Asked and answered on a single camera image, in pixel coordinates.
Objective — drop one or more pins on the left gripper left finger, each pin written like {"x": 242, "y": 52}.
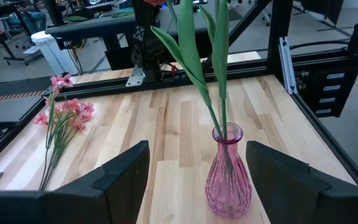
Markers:
{"x": 73, "y": 205}

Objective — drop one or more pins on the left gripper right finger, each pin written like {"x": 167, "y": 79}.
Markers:
{"x": 306, "y": 199}

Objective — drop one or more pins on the pink ribbed glass vase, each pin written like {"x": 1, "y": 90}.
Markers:
{"x": 228, "y": 186}

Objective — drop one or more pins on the pink artificial flower bunch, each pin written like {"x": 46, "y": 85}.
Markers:
{"x": 73, "y": 105}

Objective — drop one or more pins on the dark red artificial tulip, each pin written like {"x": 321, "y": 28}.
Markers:
{"x": 191, "y": 46}

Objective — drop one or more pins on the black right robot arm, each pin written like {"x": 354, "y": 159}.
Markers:
{"x": 149, "y": 40}

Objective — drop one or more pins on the black labelled drawer unit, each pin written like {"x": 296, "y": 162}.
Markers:
{"x": 312, "y": 93}

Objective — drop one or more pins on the orange black striped strip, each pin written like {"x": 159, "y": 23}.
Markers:
{"x": 11, "y": 96}

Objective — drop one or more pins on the silver aluminium bar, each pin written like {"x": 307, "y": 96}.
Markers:
{"x": 287, "y": 65}

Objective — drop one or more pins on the white waste bin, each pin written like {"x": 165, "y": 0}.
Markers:
{"x": 54, "y": 53}

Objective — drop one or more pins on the dark grey desk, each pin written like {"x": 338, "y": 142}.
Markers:
{"x": 89, "y": 26}

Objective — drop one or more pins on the green artificial leaf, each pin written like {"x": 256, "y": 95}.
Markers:
{"x": 76, "y": 18}
{"x": 121, "y": 13}

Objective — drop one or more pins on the black aluminium table frame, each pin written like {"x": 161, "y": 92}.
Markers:
{"x": 104, "y": 87}

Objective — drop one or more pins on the silver corner bracket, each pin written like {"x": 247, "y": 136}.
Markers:
{"x": 135, "y": 77}

